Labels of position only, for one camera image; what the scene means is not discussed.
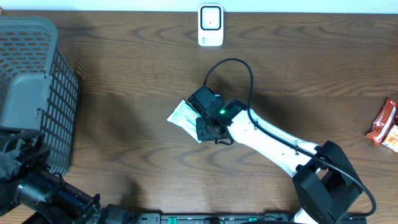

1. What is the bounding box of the teal wet wipes packet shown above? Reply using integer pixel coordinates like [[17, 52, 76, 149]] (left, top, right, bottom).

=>
[[167, 95, 221, 144]]

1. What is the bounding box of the red Topps candy bar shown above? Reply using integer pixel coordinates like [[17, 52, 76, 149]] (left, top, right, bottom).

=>
[[366, 99, 397, 146]]

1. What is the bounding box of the orange Kleenex tissue pack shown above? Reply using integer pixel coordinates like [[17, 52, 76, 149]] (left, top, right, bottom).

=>
[[382, 124, 398, 152]]

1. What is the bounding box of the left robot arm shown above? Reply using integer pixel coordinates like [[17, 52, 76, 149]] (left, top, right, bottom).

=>
[[1, 128, 136, 223]]

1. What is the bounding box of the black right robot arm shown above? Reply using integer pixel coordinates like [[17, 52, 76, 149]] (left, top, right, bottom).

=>
[[188, 86, 363, 223]]

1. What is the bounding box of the grey plastic mesh basket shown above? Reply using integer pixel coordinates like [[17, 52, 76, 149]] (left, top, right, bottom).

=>
[[1, 16, 80, 174]]

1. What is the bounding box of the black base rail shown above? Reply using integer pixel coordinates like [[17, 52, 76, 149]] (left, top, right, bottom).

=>
[[133, 211, 368, 224]]

